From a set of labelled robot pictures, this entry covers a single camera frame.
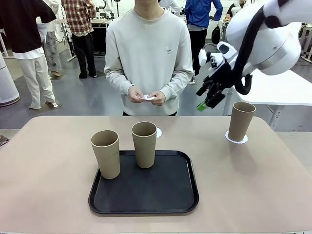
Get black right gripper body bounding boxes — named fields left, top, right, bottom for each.
left=206, top=60, right=239, bottom=89

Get tan paper cup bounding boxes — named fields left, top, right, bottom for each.
left=228, top=101, right=256, bottom=142
left=90, top=130, right=121, bottom=180
left=131, top=121, right=157, bottom=169

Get person's left forearm grey sleeve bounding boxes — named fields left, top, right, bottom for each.
left=162, top=69, right=195, bottom=100

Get person's right forearm grey sleeve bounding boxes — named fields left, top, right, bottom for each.
left=104, top=68, right=135, bottom=96

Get person's left hand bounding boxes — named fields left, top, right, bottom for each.
left=151, top=90, right=168, bottom=107

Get person's right hand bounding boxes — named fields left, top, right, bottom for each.
left=127, top=85, right=145, bottom=104

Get black hanging bag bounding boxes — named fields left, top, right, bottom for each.
left=211, top=23, right=221, bottom=45

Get bystander blue shirt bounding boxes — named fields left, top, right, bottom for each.
left=184, top=0, right=224, bottom=77

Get person torso grey sweatshirt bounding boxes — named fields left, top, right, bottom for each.
left=104, top=0, right=195, bottom=117

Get black plastic tray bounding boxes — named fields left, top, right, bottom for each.
left=88, top=150, right=199, bottom=215

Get bystander plaid shirt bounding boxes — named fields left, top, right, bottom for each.
left=60, top=0, right=98, bottom=79

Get bystander grey patterned skirt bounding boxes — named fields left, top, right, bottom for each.
left=36, top=0, right=63, bottom=78

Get bystander black top beige trousers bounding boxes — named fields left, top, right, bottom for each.
left=0, top=0, right=59, bottom=110

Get white cylindrical air purifier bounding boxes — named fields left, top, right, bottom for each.
left=0, top=52, right=20, bottom=107

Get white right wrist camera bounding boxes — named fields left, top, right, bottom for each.
left=199, top=40, right=238, bottom=67

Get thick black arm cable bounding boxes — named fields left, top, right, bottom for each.
left=233, top=3, right=269, bottom=96

